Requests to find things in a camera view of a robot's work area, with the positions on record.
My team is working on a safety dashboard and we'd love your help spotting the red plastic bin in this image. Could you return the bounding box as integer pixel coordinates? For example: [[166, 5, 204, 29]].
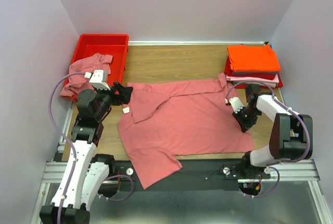
[[60, 34, 129, 101]]

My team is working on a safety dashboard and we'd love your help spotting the orange folded t-shirt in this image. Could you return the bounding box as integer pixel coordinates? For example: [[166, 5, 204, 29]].
[[227, 44, 281, 74]]

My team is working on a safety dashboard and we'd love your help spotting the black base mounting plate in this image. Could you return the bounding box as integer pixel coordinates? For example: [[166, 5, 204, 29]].
[[130, 159, 271, 192]]

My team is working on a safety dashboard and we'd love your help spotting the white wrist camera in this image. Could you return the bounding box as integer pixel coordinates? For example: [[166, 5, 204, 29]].
[[225, 97, 244, 114], [84, 70, 110, 90]]

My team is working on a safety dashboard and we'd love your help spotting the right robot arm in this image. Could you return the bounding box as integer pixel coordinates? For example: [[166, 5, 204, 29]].
[[225, 84, 313, 179]]

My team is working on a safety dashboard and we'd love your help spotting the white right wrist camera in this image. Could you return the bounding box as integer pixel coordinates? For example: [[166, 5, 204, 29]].
[[225, 97, 244, 114]]

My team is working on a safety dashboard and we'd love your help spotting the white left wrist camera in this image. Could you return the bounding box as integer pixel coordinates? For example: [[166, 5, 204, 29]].
[[84, 70, 110, 90]]

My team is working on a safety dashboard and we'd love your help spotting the crumpled pink t-shirt in bin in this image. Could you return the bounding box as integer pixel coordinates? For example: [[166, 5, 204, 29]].
[[60, 53, 113, 97]]

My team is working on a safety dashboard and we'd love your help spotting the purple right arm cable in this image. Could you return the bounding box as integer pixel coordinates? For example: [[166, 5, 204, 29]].
[[225, 80, 312, 164]]

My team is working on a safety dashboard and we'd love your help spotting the salmon pink t-shirt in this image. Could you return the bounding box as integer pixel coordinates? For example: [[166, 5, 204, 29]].
[[118, 74, 254, 189]]

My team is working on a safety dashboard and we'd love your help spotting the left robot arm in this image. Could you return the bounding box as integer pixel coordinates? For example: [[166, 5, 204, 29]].
[[40, 82, 133, 223]]

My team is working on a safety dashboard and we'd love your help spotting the light pink folded t-shirt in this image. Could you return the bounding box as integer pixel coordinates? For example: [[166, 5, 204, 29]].
[[226, 74, 280, 88]]

